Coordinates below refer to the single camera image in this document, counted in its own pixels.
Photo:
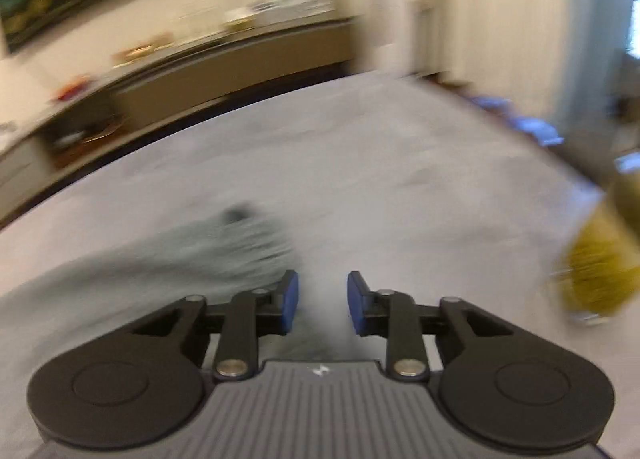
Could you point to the red fruit plate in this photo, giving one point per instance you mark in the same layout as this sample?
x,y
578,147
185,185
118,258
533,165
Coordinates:
x,y
75,87

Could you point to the grey-green shirt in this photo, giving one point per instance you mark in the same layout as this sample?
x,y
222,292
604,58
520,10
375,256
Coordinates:
x,y
225,244

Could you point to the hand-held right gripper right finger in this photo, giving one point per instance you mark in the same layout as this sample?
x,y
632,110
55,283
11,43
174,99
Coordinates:
x,y
356,301

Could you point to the long TV cabinet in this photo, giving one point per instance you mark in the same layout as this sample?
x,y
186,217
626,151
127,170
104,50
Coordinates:
x,y
200,79

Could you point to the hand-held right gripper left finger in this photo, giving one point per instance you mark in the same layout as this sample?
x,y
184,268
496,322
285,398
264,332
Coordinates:
x,y
290,299

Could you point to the yellow-green cloth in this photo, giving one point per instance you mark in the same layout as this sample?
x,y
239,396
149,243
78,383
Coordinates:
x,y
600,259

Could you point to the blue cloth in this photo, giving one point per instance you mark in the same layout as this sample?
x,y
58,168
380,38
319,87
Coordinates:
x,y
530,124

